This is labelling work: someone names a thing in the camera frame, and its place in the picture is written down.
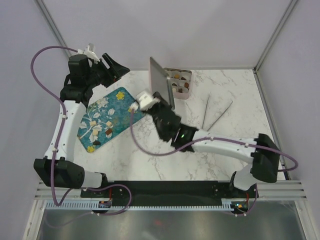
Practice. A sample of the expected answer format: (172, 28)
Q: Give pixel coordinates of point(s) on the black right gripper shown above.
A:
(162, 103)

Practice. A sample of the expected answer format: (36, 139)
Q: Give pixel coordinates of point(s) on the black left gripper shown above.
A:
(113, 74)

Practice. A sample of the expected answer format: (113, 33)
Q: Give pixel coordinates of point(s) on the square tin lid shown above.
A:
(160, 82)

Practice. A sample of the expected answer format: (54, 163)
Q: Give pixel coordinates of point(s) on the pink chocolate tin box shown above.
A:
(171, 72)

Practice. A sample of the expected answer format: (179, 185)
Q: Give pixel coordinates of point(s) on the metal tongs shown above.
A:
(211, 115)

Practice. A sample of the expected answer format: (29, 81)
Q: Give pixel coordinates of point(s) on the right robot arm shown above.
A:
(260, 153)

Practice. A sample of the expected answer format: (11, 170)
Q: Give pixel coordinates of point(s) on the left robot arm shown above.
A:
(86, 72)

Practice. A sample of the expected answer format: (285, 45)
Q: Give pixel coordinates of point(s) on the white rectangular chocolate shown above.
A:
(94, 123)

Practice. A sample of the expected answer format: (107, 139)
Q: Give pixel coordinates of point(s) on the white rounded chocolate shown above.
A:
(95, 132)

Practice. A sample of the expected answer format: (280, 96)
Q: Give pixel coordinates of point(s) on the teal floral tray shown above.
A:
(114, 108)

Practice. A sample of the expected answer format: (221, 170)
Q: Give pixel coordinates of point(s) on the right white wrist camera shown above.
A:
(144, 101)

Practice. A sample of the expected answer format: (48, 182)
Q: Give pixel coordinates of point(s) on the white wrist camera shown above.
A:
(144, 101)
(89, 51)

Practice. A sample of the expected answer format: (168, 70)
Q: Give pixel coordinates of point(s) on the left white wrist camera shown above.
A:
(89, 51)

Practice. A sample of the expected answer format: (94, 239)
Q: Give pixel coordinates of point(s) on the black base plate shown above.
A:
(172, 193)

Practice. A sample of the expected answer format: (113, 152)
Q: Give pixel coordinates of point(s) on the slotted cable duct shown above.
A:
(99, 205)

